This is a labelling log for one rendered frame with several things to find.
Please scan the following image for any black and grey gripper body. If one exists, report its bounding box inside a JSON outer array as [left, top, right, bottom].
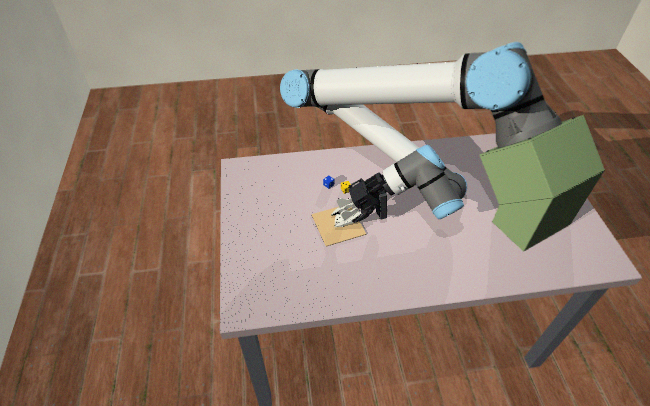
[[348, 173, 395, 211]]

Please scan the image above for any tan flat mat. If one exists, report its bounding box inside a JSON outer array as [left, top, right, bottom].
[[311, 207, 366, 246]]

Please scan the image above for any blue die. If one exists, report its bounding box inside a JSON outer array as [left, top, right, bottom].
[[323, 176, 334, 189]]

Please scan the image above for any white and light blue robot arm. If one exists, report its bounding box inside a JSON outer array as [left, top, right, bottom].
[[280, 42, 562, 219]]

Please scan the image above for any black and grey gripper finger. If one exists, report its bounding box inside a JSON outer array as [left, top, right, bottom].
[[331, 198, 355, 216], [334, 207, 373, 227]]

